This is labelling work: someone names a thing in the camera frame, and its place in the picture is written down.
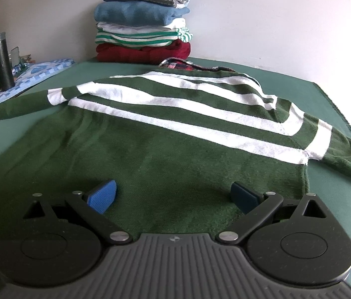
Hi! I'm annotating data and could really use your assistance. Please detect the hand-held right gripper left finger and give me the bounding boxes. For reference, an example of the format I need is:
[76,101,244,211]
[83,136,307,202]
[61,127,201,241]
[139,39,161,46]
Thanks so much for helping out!
[21,180,134,246]

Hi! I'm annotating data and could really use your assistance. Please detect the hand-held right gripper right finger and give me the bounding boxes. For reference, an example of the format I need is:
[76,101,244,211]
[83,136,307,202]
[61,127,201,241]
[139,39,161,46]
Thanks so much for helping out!
[215,181,330,245]

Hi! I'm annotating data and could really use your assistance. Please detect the green white striped cardigan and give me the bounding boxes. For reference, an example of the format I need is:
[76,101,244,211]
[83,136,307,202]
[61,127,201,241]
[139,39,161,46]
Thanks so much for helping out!
[0,58,351,239]

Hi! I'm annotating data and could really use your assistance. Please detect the small grey stand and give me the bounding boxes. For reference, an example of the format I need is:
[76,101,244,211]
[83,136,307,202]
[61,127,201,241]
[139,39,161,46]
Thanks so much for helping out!
[10,47,26,69]

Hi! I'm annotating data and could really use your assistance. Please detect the blue white patterned cloth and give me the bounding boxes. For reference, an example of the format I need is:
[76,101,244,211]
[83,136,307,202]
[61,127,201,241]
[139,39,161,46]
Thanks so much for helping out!
[0,59,76,113]

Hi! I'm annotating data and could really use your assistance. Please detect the green table cover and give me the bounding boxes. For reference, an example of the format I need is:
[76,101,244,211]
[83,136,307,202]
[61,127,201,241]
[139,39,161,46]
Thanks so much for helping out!
[0,57,351,299]

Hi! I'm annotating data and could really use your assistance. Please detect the red sweater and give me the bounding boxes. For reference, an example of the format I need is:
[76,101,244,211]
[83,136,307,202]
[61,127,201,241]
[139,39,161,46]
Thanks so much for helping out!
[95,40,191,63]

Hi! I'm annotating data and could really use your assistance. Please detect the green white striped shirt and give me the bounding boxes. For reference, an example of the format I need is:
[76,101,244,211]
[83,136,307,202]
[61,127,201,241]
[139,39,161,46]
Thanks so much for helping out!
[95,27,193,49]

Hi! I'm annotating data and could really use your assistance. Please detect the white folded garment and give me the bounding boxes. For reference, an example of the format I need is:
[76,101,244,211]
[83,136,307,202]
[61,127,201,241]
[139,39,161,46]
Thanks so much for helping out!
[97,18,187,33]

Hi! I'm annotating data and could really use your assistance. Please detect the blue sweater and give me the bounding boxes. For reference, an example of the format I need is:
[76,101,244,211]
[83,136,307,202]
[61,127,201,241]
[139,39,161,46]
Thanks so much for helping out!
[94,1,191,27]

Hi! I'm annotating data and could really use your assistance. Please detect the black cylinder handle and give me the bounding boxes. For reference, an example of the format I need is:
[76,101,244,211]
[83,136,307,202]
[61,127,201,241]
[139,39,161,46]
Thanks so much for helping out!
[0,32,15,89]

